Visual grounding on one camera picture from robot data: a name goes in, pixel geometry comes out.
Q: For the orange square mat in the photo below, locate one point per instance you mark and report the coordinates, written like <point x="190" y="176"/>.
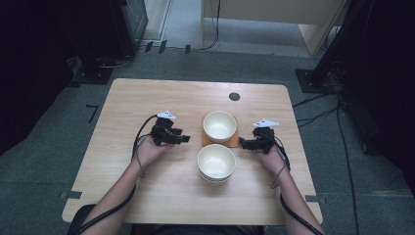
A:
<point x="207" y="142"/>

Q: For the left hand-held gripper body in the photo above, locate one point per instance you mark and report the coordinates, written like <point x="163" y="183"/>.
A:
<point x="161" y="130"/>

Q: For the black round table grommet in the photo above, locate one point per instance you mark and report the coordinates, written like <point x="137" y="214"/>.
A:
<point x="234" y="96"/>

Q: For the person's left hand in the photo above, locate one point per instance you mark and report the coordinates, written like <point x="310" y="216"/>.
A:
<point x="148" y="153"/>

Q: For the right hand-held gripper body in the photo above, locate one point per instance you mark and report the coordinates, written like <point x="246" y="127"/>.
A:
<point x="264" y="137"/>

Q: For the black chair seat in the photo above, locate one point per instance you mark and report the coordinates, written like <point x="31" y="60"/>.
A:
<point x="78" y="220"/>

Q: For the dark curtain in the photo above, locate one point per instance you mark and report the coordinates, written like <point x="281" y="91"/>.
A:
<point x="388" y="81"/>
<point x="39" y="65"/>

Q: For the cream ceramic bowl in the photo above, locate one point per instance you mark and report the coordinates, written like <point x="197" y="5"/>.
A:
<point x="216" y="161"/>
<point x="220" y="127"/>
<point x="216" y="181"/>

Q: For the black stand base plate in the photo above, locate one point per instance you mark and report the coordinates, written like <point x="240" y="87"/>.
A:
<point x="93" y="76"/>
<point x="308" y="81"/>

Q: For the grey tape strip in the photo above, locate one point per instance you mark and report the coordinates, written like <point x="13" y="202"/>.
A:
<point x="71" y="195"/>
<point x="314" y="199"/>

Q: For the black metal stand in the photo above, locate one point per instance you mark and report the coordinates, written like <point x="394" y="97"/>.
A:
<point x="336" y="39"/>

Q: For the light wooden desk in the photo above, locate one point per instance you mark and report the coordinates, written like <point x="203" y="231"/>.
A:
<point x="277" y="13"/>

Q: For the dark cabinet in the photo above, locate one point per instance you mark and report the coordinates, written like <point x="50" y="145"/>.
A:
<point x="130" y="26"/>

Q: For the person's right hand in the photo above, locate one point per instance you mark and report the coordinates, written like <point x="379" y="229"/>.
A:
<point x="272" y="160"/>

